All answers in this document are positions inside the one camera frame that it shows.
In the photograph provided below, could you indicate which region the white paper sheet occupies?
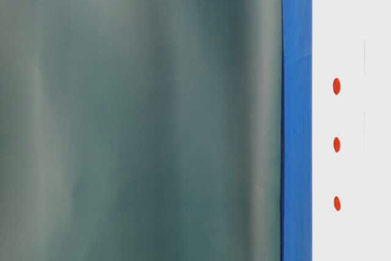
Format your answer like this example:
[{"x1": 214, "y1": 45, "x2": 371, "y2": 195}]
[{"x1": 312, "y1": 0, "x2": 390, "y2": 260}]

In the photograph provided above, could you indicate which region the grey-green backdrop curtain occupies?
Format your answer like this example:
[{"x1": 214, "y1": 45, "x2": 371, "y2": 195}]
[{"x1": 1, "y1": 0, "x2": 282, "y2": 260}]

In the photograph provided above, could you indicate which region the red dot mark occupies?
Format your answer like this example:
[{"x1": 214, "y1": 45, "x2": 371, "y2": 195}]
[
  {"x1": 333, "y1": 137, "x2": 341, "y2": 153},
  {"x1": 332, "y1": 78, "x2": 341, "y2": 95},
  {"x1": 334, "y1": 196, "x2": 341, "y2": 211}
]

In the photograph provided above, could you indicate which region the red dot mark upper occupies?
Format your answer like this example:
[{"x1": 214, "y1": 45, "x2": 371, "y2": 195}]
[{"x1": 332, "y1": 78, "x2": 341, "y2": 95}]

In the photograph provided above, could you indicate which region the red dot mark lower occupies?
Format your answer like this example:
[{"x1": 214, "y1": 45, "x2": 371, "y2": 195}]
[{"x1": 334, "y1": 196, "x2": 341, "y2": 211}]

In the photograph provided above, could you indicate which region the blue table mat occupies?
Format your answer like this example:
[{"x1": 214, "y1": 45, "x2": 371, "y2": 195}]
[{"x1": 280, "y1": 0, "x2": 312, "y2": 260}]

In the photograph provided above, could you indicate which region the red dot mark middle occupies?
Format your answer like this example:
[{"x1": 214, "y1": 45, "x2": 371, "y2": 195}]
[{"x1": 333, "y1": 137, "x2": 341, "y2": 153}]

